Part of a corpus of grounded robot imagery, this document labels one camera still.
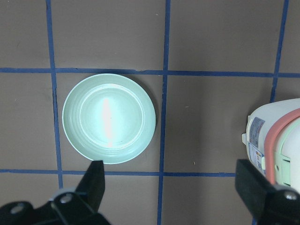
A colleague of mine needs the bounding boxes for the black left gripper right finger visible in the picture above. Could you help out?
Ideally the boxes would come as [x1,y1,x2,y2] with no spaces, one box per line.
[235,159,300,225]

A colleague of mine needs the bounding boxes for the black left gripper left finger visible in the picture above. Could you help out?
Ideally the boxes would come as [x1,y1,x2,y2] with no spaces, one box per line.
[0,160,110,225]

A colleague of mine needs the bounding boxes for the cream rice cooker orange handle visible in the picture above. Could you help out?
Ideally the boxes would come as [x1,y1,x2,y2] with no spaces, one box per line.
[241,98,300,192]

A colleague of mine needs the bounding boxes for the left light green plate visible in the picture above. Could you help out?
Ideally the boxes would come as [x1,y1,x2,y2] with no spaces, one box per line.
[62,74,156,165]

